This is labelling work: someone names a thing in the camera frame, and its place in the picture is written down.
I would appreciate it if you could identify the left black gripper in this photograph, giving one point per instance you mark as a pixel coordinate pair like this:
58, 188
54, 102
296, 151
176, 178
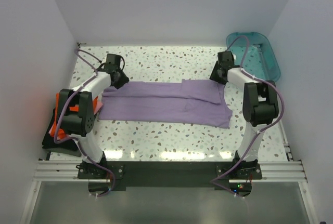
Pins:
125, 80

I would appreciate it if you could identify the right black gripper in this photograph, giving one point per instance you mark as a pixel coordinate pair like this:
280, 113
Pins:
214, 77

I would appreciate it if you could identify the lavender t shirt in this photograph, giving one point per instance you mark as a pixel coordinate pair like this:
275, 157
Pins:
198, 102

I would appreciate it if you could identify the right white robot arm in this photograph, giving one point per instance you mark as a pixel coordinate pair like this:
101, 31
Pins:
260, 103

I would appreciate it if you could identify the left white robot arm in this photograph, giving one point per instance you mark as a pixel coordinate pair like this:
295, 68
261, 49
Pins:
78, 126

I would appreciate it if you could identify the teal plastic basket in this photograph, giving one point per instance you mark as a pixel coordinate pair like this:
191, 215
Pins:
253, 51

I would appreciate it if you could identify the orange folded t shirt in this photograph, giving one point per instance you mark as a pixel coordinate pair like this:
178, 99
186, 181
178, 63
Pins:
61, 133

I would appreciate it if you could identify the black folded t shirt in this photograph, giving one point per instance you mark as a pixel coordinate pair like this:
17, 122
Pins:
69, 147

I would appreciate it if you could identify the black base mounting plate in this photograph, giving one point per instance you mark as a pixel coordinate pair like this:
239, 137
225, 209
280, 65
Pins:
120, 175

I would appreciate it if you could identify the aluminium frame rail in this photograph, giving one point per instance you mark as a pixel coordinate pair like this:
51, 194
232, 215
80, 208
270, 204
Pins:
271, 171

